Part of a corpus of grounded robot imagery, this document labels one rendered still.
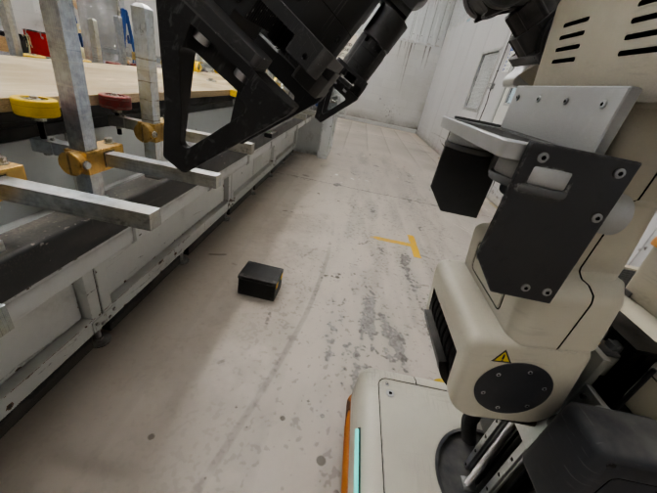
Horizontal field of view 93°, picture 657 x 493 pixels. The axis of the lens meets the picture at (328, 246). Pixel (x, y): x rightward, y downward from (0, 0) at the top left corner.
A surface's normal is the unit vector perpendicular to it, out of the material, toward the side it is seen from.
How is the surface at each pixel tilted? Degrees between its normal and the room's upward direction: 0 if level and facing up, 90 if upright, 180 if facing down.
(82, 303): 90
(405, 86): 90
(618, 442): 0
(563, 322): 90
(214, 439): 0
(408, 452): 0
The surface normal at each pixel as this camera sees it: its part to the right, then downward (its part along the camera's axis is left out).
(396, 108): -0.10, 0.46
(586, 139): -0.98, -0.20
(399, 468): 0.18, -0.87
